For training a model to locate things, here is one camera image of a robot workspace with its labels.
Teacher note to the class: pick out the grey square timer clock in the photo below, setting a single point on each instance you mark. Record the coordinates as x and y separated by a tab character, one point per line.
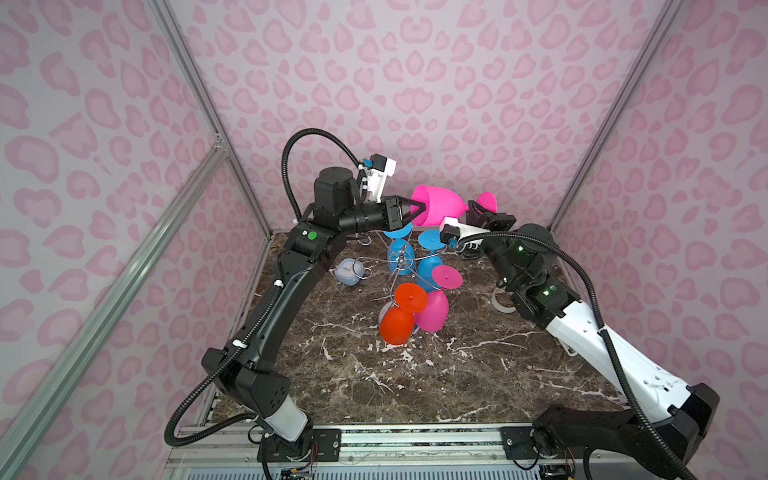
349	272

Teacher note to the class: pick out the blue wine glass right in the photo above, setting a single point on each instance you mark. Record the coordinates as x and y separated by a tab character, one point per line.
429	240

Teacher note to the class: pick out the blue wine glass rear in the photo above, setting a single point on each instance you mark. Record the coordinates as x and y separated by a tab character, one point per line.
400	253

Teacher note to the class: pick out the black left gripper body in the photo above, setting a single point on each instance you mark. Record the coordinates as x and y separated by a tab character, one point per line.
369	217

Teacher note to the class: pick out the red wine glass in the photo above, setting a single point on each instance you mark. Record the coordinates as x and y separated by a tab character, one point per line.
398	322

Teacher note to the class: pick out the clear tape roll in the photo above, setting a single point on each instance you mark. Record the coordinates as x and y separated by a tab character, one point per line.
498	306

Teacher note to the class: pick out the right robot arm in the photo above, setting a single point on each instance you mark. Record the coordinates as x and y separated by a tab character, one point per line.
665	419

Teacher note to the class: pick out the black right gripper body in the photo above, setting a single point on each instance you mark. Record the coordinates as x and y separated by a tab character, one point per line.
499	224

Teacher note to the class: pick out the chrome wire wine glass rack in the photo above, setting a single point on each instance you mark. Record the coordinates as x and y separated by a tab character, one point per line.
396	280

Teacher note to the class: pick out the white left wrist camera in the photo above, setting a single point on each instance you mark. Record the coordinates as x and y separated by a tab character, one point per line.
376	169

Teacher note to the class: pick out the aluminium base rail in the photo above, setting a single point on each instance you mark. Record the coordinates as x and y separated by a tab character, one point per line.
399	451

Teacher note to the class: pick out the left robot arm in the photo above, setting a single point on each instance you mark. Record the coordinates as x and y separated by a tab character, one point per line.
245	369

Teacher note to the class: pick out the magenta wine glass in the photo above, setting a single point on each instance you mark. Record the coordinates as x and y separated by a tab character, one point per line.
434	316
442	202

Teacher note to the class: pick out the blue wine glass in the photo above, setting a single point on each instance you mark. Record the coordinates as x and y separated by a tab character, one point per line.
429	240
400	253

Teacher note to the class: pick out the aluminium frame bar left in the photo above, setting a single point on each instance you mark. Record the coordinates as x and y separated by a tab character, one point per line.
34	421

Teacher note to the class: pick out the aluminium frame post right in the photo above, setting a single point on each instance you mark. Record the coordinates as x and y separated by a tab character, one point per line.
666	22

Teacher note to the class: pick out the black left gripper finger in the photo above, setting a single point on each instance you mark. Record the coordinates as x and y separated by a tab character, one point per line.
414	219
410	206

